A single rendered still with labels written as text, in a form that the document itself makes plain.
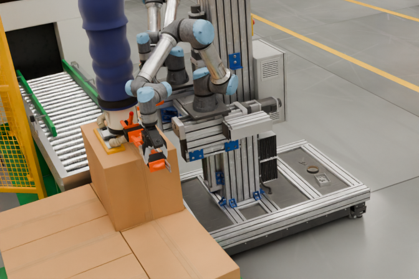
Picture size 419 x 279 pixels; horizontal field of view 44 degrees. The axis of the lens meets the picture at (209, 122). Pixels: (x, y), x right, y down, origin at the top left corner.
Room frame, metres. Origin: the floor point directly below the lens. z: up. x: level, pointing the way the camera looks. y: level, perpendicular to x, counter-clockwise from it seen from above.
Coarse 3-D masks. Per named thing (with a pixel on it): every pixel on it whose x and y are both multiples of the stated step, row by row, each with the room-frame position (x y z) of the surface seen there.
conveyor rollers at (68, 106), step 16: (32, 80) 4.93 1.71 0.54; (48, 80) 4.90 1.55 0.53; (64, 80) 4.81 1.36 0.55; (48, 96) 4.46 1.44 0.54; (64, 96) 4.43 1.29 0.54; (80, 96) 4.40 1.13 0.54; (32, 112) 4.13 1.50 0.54; (48, 112) 4.09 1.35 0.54; (64, 112) 4.06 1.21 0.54; (80, 112) 4.03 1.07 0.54; (96, 112) 4.00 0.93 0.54; (48, 128) 3.75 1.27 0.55; (64, 128) 3.71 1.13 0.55; (64, 144) 3.44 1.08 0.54; (80, 144) 3.41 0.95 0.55; (64, 160) 3.24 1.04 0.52; (80, 160) 3.20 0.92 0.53
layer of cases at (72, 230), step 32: (64, 192) 2.78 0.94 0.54; (96, 192) 2.74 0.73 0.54; (0, 224) 2.50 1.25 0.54; (32, 224) 2.47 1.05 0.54; (64, 224) 2.44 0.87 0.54; (96, 224) 2.41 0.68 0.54; (160, 224) 2.36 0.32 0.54; (192, 224) 2.33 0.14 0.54; (32, 256) 2.19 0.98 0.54; (64, 256) 2.16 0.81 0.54; (96, 256) 2.14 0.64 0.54; (128, 256) 2.12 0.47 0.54; (160, 256) 2.09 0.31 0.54; (192, 256) 2.07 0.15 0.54; (224, 256) 2.05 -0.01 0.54
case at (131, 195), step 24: (96, 144) 2.60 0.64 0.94; (168, 144) 2.52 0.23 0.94; (96, 168) 2.57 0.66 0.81; (120, 168) 2.36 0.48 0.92; (144, 168) 2.40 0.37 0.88; (120, 192) 2.35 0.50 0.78; (144, 192) 2.40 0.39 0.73; (168, 192) 2.45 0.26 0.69; (120, 216) 2.34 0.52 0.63; (144, 216) 2.39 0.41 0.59
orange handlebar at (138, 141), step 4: (160, 104) 2.80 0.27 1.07; (124, 124) 2.54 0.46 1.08; (132, 124) 2.53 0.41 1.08; (132, 136) 2.39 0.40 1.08; (140, 136) 2.37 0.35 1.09; (136, 140) 2.33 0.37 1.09; (140, 140) 2.32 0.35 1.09; (136, 144) 2.31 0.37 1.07; (140, 144) 2.29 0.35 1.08; (152, 152) 2.20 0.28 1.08; (156, 164) 2.08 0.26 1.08; (160, 164) 2.08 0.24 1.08; (164, 164) 2.09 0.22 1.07; (156, 168) 2.07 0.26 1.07
